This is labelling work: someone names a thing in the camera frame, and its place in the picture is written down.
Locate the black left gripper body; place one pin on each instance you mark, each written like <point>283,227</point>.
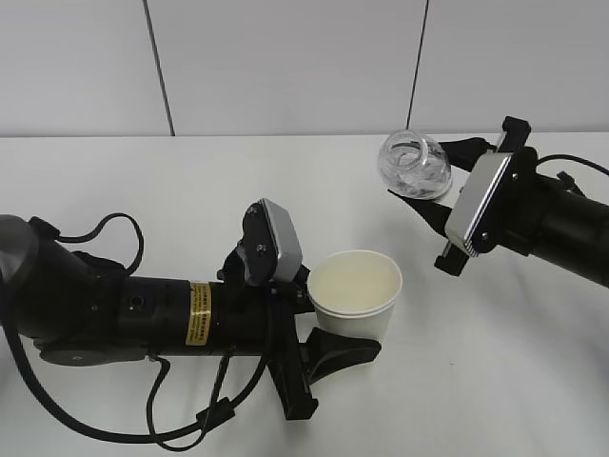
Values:
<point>259,320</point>

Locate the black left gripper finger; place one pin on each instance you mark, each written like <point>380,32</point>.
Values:
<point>324,353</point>

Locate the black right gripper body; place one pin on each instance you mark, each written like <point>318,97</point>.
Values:
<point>503,218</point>

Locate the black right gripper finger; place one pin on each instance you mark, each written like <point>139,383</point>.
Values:
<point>464,154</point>
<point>435,215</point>

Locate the clear water bottle green label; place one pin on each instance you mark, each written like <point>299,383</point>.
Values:
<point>414,165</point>

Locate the white paper cup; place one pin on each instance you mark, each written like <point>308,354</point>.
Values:
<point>354,293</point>

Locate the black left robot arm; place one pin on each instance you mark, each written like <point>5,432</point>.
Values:
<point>80,310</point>

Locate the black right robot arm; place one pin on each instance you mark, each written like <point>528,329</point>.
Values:
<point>564,227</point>

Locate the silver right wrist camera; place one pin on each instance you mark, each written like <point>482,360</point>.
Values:
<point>474,200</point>

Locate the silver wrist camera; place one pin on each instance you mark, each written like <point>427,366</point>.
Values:
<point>474,200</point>
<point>270,243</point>

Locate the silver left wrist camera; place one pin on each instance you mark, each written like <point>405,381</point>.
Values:
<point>270,243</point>

